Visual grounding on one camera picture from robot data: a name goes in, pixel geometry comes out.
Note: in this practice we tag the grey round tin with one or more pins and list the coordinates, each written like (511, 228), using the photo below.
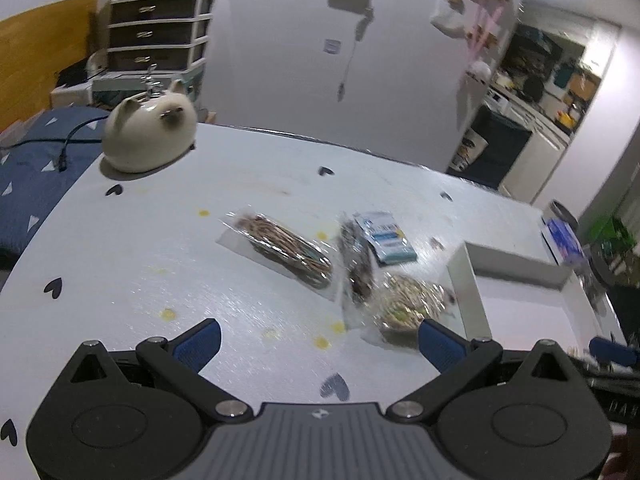
(559, 211)

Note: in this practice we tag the bag of dark hair ties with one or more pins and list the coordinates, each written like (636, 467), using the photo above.
(358, 276)

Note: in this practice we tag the clear jar black lid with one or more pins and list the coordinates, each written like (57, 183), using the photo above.
(595, 275)

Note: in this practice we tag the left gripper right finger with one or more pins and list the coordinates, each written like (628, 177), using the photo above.
(442, 347)

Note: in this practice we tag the blue white tissue packet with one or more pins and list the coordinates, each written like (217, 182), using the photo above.
(386, 238)

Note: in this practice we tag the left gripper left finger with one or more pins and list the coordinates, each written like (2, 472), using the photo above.
(196, 347)

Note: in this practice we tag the bag of brown cords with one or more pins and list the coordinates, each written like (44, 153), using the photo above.
(315, 264)

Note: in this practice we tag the cream cat-shaped ceramic pot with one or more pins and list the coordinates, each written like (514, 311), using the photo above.
(150, 130)

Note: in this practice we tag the blue patterned cushion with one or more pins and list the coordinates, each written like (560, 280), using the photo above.
(37, 171)

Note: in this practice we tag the white shallow tray box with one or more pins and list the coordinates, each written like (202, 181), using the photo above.
(518, 301)

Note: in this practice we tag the blue wet wipes pack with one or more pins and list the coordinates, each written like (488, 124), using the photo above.
(563, 243)

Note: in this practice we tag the white plastic drawer unit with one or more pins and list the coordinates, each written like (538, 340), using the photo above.
(171, 35)

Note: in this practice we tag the green plastic basket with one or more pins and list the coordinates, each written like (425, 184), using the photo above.
(611, 238)

